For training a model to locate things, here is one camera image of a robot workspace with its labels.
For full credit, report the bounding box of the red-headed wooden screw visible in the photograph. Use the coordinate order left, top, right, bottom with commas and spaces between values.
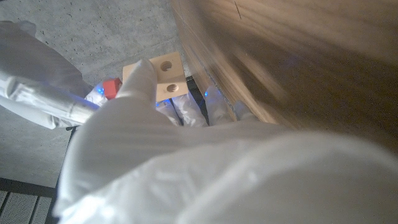
102, 77, 123, 100

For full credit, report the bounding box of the wooden block with holes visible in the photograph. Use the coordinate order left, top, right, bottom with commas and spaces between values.
122, 51, 190, 103

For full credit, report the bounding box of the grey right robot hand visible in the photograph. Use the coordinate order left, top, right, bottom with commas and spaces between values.
0, 20, 109, 130

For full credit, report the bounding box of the black backdrop stand pole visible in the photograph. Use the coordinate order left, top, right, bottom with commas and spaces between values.
0, 126, 78, 224

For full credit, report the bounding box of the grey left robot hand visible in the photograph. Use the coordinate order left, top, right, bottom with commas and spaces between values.
52, 58, 398, 224

